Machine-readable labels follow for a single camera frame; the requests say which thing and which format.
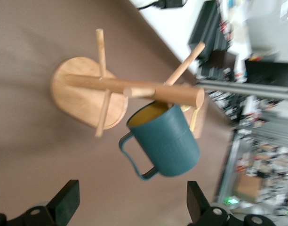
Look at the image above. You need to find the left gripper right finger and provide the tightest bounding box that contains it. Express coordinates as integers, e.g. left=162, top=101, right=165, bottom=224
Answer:
left=186, top=180, right=275, bottom=226

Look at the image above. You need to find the black power adapter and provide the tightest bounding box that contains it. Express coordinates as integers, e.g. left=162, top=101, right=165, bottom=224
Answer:
left=137, top=0, right=188, bottom=10

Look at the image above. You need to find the wooden mug rack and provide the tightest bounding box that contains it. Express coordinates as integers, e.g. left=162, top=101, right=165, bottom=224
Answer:
left=49, top=28, right=206, bottom=138

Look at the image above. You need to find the bamboo cutting board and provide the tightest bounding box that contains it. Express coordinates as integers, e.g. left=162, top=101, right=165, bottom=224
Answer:
left=181, top=103, right=206, bottom=140

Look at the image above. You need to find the aluminium frame rail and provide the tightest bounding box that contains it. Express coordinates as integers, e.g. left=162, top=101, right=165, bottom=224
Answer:
left=197, top=79, right=288, bottom=101

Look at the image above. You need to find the teal cup yellow inside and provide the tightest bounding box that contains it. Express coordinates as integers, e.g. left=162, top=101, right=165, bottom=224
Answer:
left=119, top=102, right=201, bottom=181

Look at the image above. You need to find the black crate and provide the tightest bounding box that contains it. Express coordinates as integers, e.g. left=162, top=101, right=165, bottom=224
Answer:
left=187, top=1, right=230, bottom=63

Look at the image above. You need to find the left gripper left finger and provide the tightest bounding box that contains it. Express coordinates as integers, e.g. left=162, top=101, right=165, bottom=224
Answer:
left=0, top=179, right=80, bottom=226

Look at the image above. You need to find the yellow plastic fork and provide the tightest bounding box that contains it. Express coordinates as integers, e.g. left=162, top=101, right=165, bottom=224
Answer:
left=189, top=107, right=201, bottom=132

